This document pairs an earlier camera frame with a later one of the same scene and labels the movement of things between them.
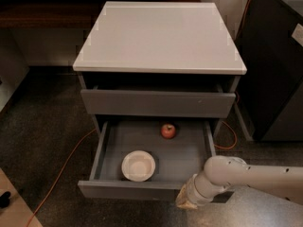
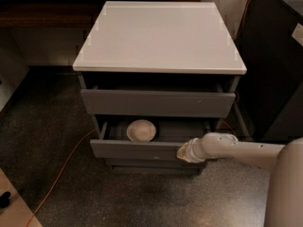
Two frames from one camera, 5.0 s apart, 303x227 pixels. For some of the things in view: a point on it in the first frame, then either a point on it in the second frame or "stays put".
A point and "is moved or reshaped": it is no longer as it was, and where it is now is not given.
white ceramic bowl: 138,165 to 141,130
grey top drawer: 207,103 stays put
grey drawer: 176,159 is moved or reshaped
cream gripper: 196,191 to 193,150
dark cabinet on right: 270,42 stays put
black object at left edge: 5,199 stays put
